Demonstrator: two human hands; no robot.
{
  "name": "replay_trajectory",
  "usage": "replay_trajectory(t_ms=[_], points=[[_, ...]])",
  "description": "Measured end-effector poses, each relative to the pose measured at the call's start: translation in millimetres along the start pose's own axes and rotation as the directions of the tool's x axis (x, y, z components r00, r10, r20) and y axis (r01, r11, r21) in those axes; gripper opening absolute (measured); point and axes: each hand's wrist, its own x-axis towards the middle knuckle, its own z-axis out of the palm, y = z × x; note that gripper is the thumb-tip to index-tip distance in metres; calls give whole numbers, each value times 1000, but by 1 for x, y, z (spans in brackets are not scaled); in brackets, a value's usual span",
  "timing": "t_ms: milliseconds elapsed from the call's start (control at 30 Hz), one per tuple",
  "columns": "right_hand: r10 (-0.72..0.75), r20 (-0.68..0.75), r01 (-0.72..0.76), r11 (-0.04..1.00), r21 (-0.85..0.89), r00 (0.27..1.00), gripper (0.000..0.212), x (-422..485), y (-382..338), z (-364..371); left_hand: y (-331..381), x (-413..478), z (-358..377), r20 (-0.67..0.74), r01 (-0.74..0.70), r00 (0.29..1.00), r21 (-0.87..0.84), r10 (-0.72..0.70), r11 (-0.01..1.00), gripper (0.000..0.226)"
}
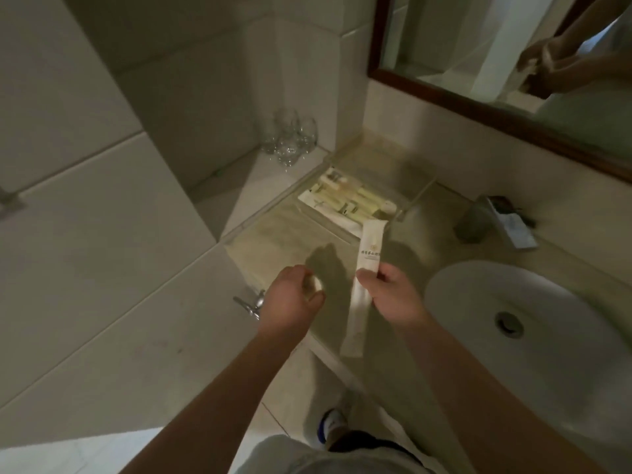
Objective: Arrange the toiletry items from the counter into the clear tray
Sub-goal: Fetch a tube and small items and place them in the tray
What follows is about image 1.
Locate wooden framed wall mirror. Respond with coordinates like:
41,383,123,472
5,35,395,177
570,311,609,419
367,0,632,184

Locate person's right hand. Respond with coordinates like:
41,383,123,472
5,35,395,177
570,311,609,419
356,263,433,332

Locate flat white amenity packet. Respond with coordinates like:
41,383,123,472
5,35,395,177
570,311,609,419
298,187,330,213

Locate chrome wall valve handle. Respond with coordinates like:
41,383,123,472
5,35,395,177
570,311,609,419
233,289,266,321

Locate chrome basin faucet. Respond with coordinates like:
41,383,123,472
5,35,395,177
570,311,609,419
454,195,540,252

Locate person's right forearm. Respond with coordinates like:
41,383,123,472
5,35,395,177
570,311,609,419
401,318,610,474

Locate white oval sink basin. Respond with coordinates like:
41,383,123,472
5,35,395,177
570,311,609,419
424,260,632,442

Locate white and blue shoe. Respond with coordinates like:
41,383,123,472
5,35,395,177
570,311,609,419
316,408,349,446

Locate person's left forearm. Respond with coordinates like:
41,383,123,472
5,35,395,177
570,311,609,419
120,330,311,474

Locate clear acrylic amenity tray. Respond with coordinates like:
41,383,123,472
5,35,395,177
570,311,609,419
295,142,438,241

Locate chrome sink drain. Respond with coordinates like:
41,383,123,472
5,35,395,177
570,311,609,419
495,311,525,339

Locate clear drinking glass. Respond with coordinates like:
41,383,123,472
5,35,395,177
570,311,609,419
275,108,300,144
276,138,303,168
296,116,319,153

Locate light grey shorts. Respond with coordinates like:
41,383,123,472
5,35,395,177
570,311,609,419
232,433,436,474

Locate long white paper packet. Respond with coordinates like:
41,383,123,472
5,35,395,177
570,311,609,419
340,218,391,359

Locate person's left hand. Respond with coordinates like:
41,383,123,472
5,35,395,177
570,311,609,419
258,264,327,343

